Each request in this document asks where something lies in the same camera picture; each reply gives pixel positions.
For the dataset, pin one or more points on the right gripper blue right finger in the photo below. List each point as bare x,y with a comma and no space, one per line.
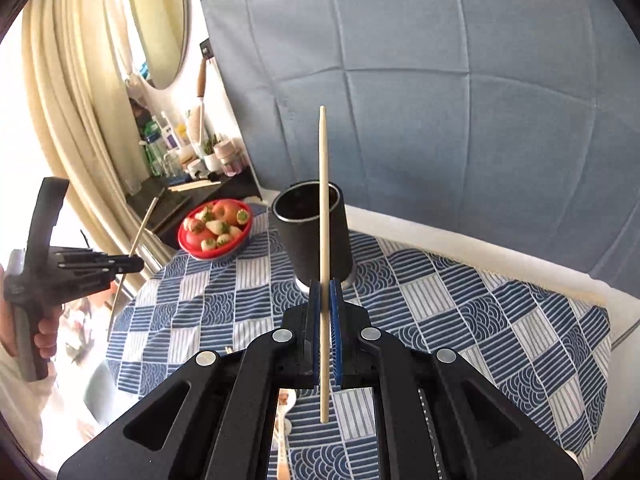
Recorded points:
352,366

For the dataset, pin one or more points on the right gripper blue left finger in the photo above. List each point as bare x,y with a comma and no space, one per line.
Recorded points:
300,367

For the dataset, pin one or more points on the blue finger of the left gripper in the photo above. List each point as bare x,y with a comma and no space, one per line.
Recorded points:
70,263

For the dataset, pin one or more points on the white spoon pink print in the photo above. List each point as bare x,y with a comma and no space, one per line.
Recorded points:
286,400

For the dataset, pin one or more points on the black cylindrical utensil holder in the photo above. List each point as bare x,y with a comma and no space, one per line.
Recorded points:
296,215

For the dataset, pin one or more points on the black side shelf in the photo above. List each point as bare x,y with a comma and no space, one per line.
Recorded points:
173,205

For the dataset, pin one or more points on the red fruit bowl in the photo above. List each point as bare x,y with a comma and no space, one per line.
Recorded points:
216,230

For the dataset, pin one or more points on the green plastic bottle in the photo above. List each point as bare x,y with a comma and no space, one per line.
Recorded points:
155,146

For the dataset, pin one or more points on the cream curtain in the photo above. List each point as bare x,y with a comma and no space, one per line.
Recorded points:
76,67

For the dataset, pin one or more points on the small potted plant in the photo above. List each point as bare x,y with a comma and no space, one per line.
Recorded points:
211,161

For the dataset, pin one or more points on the pink lidded jar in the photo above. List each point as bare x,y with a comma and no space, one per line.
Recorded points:
229,158

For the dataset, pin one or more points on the wooden handled hair brush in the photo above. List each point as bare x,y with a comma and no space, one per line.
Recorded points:
200,93

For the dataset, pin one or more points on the round wall mirror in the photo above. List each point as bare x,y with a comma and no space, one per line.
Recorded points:
162,28

